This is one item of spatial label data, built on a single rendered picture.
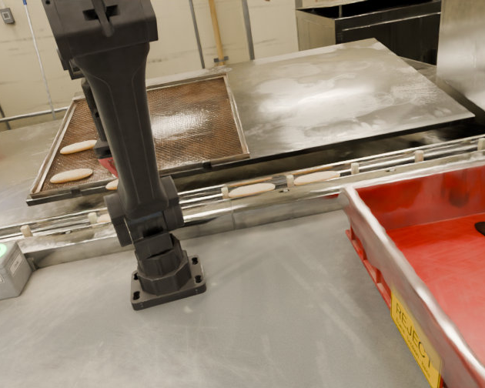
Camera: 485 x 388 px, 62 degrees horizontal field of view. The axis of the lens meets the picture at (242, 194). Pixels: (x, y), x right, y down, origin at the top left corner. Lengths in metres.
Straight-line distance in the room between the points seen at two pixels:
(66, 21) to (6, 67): 4.58
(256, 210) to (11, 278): 0.45
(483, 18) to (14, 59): 4.37
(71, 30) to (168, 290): 0.43
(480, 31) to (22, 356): 1.07
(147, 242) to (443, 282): 0.43
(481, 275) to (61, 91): 4.47
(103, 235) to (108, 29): 0.53
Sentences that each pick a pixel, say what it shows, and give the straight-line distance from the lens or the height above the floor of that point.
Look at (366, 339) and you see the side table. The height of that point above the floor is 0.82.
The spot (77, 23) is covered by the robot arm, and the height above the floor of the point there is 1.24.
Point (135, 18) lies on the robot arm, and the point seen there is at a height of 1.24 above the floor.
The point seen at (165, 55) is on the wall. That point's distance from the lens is 4.51.
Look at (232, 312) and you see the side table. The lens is 0.62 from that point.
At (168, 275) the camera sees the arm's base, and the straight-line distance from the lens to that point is 0.64.
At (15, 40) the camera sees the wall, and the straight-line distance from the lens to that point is 4.81.
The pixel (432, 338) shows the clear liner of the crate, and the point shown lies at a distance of 0.47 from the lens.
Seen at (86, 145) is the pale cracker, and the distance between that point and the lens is 1.13.
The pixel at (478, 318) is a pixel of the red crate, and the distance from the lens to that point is 0.62.
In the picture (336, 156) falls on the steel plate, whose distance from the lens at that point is 1.03.
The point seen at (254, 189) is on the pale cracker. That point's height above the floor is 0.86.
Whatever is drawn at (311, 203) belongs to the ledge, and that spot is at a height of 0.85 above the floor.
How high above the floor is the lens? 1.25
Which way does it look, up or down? 28 degrees down
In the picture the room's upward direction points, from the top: 10 degrees counter-clockwise
